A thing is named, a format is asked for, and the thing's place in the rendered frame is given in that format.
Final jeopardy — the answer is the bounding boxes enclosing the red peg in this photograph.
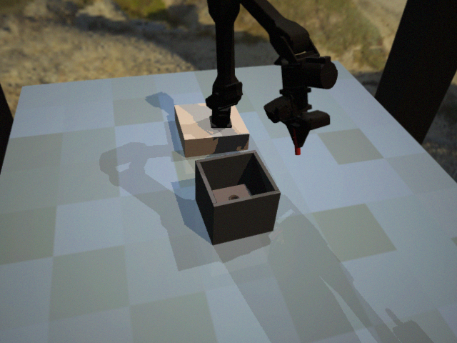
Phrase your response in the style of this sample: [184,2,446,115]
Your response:
[293,128,301,155]

